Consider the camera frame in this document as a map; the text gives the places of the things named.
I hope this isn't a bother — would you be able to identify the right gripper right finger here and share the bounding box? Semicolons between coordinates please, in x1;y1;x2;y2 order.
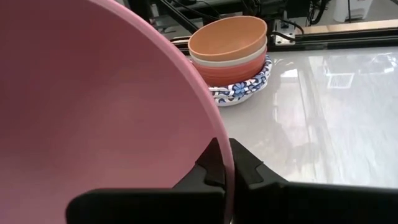
229;138;290;189

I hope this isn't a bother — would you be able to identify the white bowl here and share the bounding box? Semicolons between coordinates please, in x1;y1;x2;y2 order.
189;43;268;68

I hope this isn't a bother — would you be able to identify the silver mounting bracket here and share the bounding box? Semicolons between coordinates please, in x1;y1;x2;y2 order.
273;20;296;46

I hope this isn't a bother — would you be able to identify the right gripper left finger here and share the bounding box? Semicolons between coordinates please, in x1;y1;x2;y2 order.
172;136;226;190

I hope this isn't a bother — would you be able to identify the blue floral paper bowl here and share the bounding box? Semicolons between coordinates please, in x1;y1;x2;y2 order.
208;77;270;108
210;70;271;100
211;62;273;94
214;55;274;90

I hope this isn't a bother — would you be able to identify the pink bowl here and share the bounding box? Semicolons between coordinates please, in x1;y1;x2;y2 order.
0;0;236;224

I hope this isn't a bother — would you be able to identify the red bowl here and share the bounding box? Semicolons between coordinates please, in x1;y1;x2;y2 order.
192;51;267;87

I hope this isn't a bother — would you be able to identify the black aluminium table frame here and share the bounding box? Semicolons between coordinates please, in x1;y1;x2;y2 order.
127;0;398;52

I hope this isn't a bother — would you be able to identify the orange bowl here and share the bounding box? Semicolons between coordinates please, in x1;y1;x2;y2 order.
188;15;268;62

